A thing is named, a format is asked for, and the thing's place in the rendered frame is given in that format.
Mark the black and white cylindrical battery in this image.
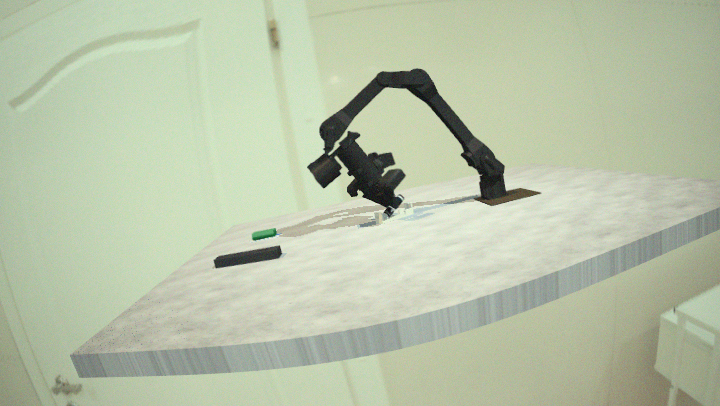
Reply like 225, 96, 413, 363
383, 194, 405, 218

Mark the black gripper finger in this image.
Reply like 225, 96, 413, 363
362, 187, 389, 208
375, 191, 399, 209

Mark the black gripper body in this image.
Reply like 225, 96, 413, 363
347, 155, 405, 197

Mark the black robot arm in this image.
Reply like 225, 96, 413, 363
307, 69, 509, 200

